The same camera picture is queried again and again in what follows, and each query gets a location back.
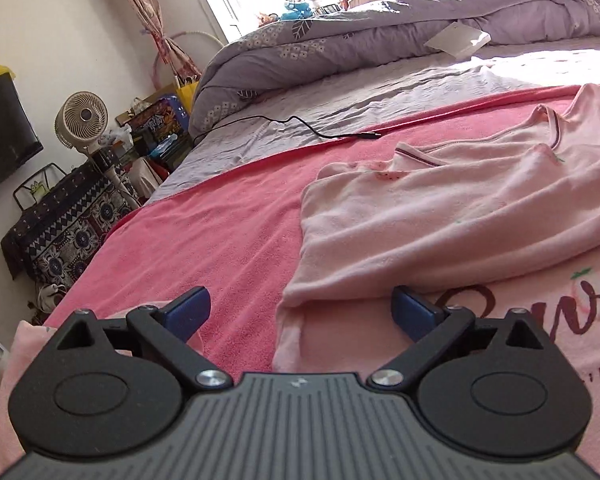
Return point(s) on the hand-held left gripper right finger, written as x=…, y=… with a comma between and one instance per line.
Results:
x=415, y=312

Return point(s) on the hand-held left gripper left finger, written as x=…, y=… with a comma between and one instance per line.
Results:
x=187, y=312

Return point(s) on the pink printed pajama top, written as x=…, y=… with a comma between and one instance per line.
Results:
x=430, y=210

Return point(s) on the pink strawberry pajama pants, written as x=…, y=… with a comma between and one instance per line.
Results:
x=15, y=360

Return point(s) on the pink towel blanket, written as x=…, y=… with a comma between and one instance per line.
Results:
x=205, y=240

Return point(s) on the dark patterned furniture cover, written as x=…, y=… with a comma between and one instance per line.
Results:
x=65, y=225

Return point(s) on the white plastic bag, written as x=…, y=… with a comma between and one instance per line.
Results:
x=117, y=136

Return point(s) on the colourful game box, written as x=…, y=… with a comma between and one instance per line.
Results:
x=157, y=115

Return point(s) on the yellow paper bag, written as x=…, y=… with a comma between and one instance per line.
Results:
x=186, y=95

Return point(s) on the beige standing fan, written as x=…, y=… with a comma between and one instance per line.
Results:
x=82, y=120

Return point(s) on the grey bed sheet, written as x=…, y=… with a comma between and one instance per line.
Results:
x=380, y=95

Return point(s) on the black television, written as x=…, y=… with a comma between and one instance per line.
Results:
x=2, y=135

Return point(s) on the white booklet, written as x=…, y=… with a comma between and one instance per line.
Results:
x=457, y=40

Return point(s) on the pink hula hoop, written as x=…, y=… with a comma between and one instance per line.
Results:
x=200, y=35

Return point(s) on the grey floral quilt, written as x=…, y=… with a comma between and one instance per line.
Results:
x=360, y=35

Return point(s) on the pink floral curtain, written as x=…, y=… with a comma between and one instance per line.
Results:
x=155, y=25

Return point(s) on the blue plush toy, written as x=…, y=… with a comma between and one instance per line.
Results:
x=296, y=10

